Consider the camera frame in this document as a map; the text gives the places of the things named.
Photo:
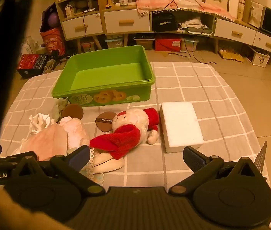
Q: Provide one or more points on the folded white clothes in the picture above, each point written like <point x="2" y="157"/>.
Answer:
<point x="192" y="24"/>

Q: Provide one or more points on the black tripod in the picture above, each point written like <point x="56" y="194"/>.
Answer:
<point x="54" y="54"/>

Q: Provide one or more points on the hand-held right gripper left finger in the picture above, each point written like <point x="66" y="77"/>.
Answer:
<point x="79" y="158"/>

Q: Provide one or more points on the blue orange lace-trimmed pouch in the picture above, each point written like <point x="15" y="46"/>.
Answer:
<point x="96" y="176"/>

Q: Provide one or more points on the red patterned box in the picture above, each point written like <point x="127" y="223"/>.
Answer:
<point x="30" y="63"/>

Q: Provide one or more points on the white crate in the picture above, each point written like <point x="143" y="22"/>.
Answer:
<point x="260" y="58"/>

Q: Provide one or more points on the pale green cloth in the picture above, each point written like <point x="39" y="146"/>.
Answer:
<point x="57" y="110"/>

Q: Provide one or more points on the pink flat cloth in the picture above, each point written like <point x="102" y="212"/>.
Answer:
<point x="46" y="141"/>

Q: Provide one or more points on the green plastic box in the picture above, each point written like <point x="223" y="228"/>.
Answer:
<point x="106" y="76"/>

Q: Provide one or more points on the cream mesh sponge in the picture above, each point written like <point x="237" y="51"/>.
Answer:
<point x="109" y="164"/>

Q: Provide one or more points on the yellow egg tray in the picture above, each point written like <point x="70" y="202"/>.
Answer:
<point x="231" y="56"/>

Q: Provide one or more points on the purple ball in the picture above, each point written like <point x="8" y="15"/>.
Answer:
<point x="54" y="19"/>

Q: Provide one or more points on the red paper bag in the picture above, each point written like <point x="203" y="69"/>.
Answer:
<point x="52" y="42"/>

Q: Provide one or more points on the black bag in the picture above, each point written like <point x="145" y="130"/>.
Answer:
<point x="164" y="21"/>

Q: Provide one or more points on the grey checked tablecloth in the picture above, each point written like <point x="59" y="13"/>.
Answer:
<point x="197" y="88"/>

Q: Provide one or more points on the white plastic bag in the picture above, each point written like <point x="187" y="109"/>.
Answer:
<point x="30" y="45"/>

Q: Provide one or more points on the white foam block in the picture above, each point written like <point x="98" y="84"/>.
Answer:
<point x="181" y="124"/>

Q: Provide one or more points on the santa plush toy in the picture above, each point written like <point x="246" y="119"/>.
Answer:
<point x="130" y="124"/>

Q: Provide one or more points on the white cloth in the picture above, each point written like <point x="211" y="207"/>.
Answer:
<point x="39" y="122"/>

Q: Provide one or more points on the wooden storage cabinet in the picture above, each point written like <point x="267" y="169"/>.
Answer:
<point x="99" y="4"/>

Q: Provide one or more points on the pink table runner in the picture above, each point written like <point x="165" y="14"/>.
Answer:
<point x="185" y="4"/>

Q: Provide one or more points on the metal toothed tool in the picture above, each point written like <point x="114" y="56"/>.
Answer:
<point x="262" y="157"/>

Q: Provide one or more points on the plain brown powder puff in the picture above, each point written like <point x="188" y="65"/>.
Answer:
<point x="74" y="111"/>

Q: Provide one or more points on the blurred beige shape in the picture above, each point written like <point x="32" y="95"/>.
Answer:
<point x="1" y="208"/>

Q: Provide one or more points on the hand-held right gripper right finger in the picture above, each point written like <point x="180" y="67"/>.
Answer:
<point x="194" y="160"/>

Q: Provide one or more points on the clear plastic storage bin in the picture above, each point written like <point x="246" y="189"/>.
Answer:
<point x="190" y="45"/>
<point x="114" y="43"/>

